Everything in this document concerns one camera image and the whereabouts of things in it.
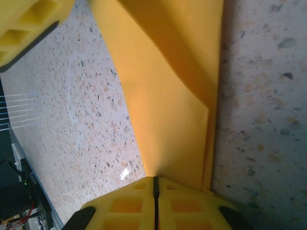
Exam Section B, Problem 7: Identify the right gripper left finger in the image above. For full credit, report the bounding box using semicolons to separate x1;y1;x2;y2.
63;176;157;230

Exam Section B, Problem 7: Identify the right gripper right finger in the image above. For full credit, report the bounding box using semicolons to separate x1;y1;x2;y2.
156;176;255;230

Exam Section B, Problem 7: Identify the yellow square paper sheet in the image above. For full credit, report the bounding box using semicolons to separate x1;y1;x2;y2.
92;0;225;192

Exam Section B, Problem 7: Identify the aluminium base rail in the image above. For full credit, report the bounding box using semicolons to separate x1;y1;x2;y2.
8;123;65;230

